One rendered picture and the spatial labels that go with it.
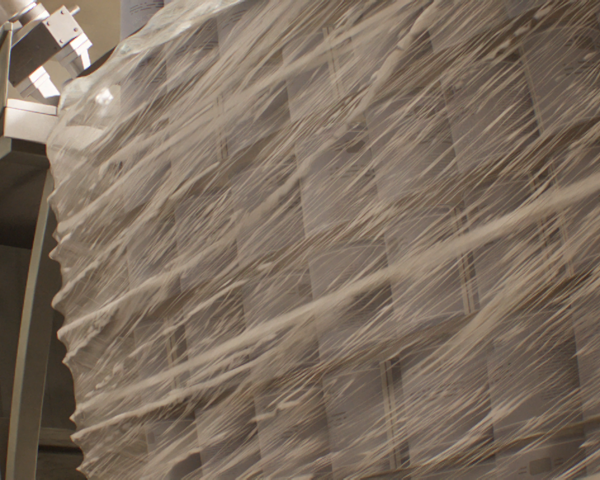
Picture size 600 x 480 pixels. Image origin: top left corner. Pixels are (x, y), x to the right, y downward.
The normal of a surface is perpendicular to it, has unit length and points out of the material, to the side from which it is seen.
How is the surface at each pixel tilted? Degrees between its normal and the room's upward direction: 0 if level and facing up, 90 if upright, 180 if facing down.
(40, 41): 135
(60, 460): 166
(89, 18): 180
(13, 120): 90
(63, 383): 90
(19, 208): 180
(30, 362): 115
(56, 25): 90
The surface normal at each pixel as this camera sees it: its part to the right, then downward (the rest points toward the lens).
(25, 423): 0.65, 0.18
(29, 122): 0.68, -0.25
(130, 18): -0.58, -0.17
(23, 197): 0.09, 0.96
